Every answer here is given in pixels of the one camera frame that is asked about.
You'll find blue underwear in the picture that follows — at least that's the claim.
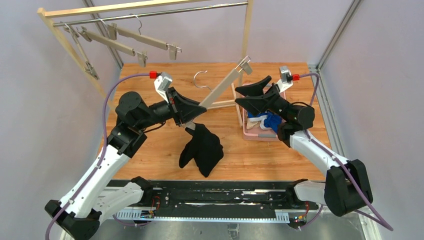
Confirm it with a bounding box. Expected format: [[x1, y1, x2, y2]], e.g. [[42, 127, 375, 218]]
[[247, 111, 283, 134]]

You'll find cream cotton underwear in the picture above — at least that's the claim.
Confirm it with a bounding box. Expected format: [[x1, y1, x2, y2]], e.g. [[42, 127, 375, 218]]
[[246, 119, 261, 130]]

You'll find wooden hanger with black underwear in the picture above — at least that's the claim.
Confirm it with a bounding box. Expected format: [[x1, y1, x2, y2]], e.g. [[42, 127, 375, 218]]
[[199, 55, 253, 126]]

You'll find black underwear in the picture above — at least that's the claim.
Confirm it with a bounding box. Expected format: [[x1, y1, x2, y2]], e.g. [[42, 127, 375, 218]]
[[178, 123, 224, 178]]

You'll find wooden hanger with blue underwear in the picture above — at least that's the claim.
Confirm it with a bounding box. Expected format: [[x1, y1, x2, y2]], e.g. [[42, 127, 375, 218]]
[[106, 21, 182, 60]]

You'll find wooden clip hanger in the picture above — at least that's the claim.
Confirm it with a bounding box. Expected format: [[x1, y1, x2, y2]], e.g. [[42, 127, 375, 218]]
[[78, 27, 148, 67], [61, 22, 100, 80]]

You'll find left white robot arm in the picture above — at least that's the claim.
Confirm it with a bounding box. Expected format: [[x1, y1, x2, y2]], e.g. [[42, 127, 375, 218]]
[[45, 88, 213, 240]]

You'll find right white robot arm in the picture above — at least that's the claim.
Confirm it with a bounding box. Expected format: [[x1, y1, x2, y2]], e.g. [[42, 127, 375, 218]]
[[235, 74, 373, 217]]

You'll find empty wooden clip hanger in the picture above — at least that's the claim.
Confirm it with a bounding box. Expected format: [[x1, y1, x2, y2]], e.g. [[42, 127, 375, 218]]
[[61, 22, 100, 80]]

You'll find pink plastic basket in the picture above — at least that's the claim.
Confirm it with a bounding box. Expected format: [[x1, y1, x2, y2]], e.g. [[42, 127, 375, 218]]
[[241, 109, 279, 142]]

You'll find wooden clothes rack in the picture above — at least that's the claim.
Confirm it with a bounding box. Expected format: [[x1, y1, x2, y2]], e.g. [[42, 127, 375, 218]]
[[37, 0, 255, 128]]

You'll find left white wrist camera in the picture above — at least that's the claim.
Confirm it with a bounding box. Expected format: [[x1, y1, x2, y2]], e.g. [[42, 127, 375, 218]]
[[154, 72, 173, 103]]

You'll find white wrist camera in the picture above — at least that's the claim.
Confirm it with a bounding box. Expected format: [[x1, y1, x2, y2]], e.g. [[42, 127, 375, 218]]
[[154, 72, 173, 103], [276, 66, 294, 93]]

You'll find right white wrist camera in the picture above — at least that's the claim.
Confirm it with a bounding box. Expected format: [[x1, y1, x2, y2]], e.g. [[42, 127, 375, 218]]
[[276, 66, 294, 93]]

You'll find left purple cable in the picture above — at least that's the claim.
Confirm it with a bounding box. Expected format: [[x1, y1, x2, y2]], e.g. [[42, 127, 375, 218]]
[[44, 70, 158, 240]]

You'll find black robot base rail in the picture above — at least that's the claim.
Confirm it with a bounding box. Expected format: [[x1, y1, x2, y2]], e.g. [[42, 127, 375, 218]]
[[88, 179, 329, 223]]

